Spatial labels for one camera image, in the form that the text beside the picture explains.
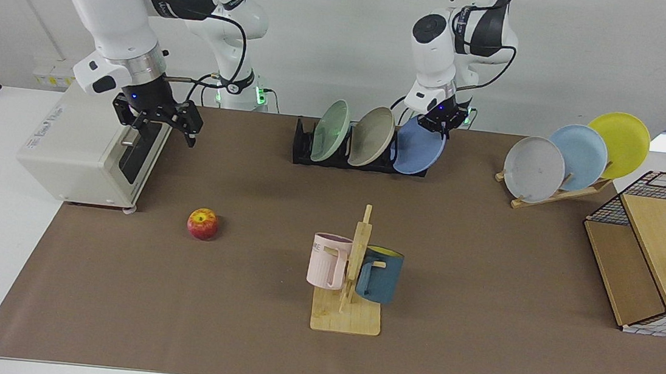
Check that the red yellow apple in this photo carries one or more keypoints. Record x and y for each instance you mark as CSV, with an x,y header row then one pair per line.
x,y
202,224

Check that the beige grey plate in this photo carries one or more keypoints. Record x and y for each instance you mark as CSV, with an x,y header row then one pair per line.
x,y
371,137

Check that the pale green plate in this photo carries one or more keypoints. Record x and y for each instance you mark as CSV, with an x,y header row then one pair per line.
x,y
331,130

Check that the pale grey plate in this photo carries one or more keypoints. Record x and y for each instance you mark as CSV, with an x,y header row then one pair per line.
x,y
533,169

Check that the black dish rack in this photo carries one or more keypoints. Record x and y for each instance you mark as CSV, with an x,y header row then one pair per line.
x,y
301,144

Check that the wooden plate rack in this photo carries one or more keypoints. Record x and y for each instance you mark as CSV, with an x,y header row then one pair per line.
x,y
552,197

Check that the light blue plate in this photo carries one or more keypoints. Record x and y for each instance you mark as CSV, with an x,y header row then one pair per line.
x,y
584,153

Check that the yellow plate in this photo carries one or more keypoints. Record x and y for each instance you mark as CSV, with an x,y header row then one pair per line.
x,y
621,141

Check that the pale toaster oven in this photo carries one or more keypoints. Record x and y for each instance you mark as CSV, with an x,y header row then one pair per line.
x,y
74,150

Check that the dark teal cup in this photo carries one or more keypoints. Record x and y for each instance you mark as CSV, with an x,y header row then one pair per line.
x,y
379,280

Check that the pink cup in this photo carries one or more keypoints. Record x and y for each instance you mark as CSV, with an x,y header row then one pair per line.
x,y
325,266

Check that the brown table cloth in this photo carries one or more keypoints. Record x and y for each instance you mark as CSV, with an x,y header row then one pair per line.
x,y
234,324

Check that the wooden cup stand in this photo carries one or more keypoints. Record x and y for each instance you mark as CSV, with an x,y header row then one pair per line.
x,y
346,318

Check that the white wall socket strip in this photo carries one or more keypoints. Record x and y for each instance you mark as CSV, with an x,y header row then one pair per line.
x,y
53,76

